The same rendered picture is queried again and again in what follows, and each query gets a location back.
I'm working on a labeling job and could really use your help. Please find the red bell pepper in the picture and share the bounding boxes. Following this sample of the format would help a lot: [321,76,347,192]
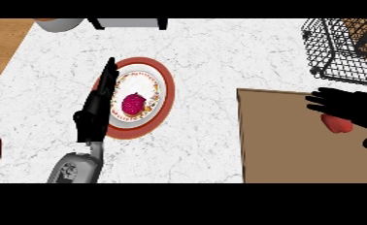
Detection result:
[319,113,353,135]

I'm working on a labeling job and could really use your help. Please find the grey round pot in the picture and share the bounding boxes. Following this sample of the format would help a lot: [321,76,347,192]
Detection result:
[32,17,86,33]

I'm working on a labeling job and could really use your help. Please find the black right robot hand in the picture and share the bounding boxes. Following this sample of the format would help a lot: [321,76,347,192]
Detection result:
[303,86,367,149]

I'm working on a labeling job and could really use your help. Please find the black wire tiered basket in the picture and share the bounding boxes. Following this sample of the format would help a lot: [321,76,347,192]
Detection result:
[299,17,367,85]

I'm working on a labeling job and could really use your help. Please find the brown tray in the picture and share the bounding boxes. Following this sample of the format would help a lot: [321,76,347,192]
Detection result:
[236,87,367,184]

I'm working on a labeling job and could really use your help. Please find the grey appliance with black legs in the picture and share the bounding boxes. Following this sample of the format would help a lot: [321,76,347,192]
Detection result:
[86,17,168,31]

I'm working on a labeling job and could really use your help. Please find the red round placemat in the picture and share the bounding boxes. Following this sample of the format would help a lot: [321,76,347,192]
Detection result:
[91,56,176,141]

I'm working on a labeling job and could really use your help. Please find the white patterned plate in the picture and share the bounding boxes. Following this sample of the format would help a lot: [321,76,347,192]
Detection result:
[108,63,168,130]

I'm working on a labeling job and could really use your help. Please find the pink frosted cupcake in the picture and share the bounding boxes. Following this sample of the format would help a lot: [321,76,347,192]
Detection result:
[120,92,148,118]

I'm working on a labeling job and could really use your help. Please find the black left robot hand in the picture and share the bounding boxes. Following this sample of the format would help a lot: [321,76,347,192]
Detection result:
[71,56,120,147]

